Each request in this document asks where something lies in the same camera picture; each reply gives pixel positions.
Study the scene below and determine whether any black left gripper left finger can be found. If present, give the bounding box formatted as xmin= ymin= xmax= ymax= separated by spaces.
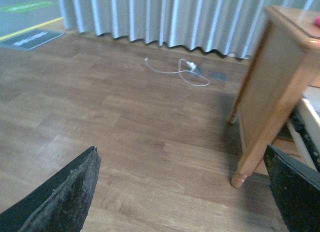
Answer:
xmin=0 ymin=146 xmax=101 ymax=232

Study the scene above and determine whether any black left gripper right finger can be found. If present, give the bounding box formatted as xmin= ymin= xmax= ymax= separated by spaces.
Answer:
xmin=263 ymin=144 xmax=320 ymax=232

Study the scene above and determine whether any wooden nightstand cabinet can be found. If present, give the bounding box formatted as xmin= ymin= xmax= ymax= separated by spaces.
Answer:
xmin=228 ymin=5 xmax=320 ymax=188

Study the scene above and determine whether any closed floor socket cover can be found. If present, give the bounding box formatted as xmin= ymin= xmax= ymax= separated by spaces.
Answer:
xmin=209 ymin=71 xmax=228 ymax=82

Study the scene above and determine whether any open floor socket box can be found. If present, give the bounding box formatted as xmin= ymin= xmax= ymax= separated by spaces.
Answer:
xmin=190 ymin=64 xmax=205 ymax=77

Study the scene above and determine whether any white plug adapter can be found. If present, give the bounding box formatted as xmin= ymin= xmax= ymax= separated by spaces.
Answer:
xmin=186 ymin=61 xmax=197 ymax=70

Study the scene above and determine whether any dark floor sign mat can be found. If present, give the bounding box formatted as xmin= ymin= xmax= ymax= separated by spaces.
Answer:
xmin=0 ymin=29 xmax=64 ymax=51

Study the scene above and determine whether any grey-green pleated curtain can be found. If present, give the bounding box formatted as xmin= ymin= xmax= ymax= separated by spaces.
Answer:
xmin=58 ymin=0 xmax=320 ymax=59

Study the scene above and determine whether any white charging cable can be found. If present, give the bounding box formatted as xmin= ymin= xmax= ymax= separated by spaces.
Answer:
xmin=144 ymin=57 xmax=211 ymax=88

